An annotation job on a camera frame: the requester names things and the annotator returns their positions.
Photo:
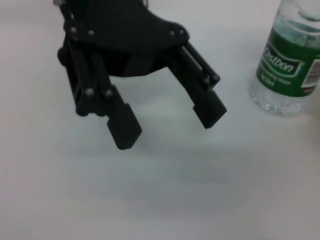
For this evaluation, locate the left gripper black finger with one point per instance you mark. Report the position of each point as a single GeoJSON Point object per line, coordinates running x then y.
{"type": "Point", "coordinates": [207, 107]}
{"type": "Point", "coordinates": [122, 125]}

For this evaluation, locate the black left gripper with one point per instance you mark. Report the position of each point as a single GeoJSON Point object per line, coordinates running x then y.
{"type": "Point", "coordinates": [125, 30]}

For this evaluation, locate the clear water bottle green label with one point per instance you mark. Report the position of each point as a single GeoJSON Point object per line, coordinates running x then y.
{"type": "Point", "coordinates": [285, 62]}

